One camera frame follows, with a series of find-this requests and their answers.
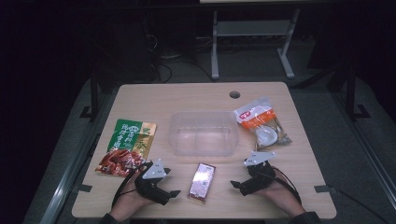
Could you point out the clear plastic container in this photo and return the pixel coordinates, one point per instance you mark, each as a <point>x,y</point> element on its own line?
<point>204,133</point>

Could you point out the person's right hand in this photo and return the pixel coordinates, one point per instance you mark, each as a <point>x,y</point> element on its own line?
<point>285,194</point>

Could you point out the aluminium rail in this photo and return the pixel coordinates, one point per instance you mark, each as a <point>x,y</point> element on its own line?
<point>67,183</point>
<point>370,155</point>

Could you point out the clear packet with orange label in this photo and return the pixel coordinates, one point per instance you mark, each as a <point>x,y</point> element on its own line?
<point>261,123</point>

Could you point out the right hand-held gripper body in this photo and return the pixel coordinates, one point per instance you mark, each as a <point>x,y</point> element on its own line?
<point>260,179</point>

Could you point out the green and gold snack packet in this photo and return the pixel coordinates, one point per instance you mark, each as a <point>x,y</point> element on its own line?
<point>130,140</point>

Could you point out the grey metal stand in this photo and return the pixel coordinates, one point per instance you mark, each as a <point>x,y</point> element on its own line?
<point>252,28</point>

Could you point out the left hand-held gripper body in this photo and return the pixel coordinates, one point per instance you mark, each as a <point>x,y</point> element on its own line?
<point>152,172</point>

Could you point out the black metal stand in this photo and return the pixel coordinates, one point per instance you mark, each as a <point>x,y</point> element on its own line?
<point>351,93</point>
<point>94,96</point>

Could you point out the person's left hand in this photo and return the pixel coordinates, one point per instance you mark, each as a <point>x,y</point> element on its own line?
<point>127,202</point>

